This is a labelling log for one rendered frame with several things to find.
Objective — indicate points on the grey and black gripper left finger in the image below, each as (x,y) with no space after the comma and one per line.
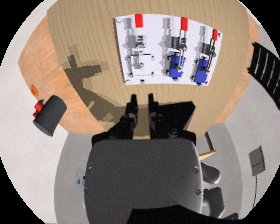
(125,126)

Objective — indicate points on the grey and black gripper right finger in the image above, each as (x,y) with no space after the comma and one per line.
(162,127)

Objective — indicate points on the blue rectangular block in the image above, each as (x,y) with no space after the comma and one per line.
(172,68)
(200,76)

